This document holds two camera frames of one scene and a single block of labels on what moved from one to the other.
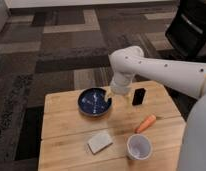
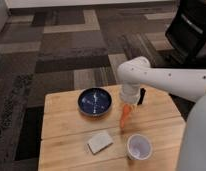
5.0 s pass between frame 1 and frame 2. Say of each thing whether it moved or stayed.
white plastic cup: stayed
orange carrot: moved
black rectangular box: stayed
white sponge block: stayed
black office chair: stayed
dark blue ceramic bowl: stayed
